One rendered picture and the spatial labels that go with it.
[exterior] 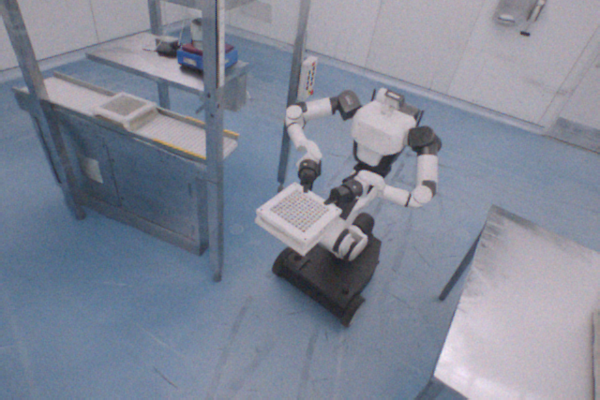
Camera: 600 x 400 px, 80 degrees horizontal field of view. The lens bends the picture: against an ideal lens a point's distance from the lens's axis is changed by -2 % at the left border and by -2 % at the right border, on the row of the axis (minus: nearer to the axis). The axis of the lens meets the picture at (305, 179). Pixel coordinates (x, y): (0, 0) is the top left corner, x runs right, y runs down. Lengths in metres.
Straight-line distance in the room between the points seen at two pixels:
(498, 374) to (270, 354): 1.17
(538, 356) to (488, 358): 0.20
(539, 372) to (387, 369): 0.92
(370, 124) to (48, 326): 1.99
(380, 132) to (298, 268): 1.00
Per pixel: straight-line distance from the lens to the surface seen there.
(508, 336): 1.65
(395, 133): 1.73
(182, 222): 2.40
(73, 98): 2.56
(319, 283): 2.25
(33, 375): 2.38
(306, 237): 1.35
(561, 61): 5.23
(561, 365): 1.70
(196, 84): 1.63
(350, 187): 1.56
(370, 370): 2.28
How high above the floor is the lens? 2.00
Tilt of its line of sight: 39 degrees down
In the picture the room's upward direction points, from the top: 10 degrees clockwise
